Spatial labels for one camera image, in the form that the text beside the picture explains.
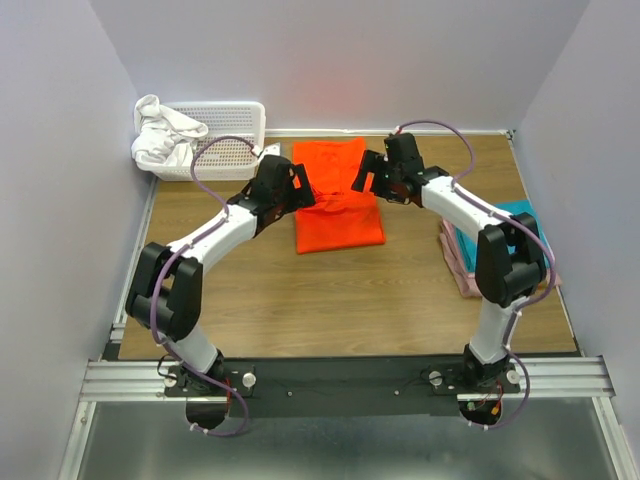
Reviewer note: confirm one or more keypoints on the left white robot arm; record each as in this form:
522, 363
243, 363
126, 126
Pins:
165, 295

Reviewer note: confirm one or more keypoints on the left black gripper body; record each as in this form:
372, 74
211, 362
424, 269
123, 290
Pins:
294, 199

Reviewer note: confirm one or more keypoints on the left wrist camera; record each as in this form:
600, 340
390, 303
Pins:
259, 153

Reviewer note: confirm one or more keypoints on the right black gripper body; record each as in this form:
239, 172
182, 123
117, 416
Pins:
392, 175

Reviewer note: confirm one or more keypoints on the orange t shirt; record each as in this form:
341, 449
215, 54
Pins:
341, 218

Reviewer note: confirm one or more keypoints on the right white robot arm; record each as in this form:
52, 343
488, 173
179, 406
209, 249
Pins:
511, 258

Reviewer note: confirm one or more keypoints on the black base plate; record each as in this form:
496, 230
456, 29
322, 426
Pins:
436, 385

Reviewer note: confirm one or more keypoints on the pink folded t shirt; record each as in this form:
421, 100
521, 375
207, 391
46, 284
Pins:
453, 258

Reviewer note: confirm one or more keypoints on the aluminium frame rail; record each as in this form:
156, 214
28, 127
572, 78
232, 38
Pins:
122, 381

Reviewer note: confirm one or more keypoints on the white t shirt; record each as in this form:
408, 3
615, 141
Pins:
165, 138

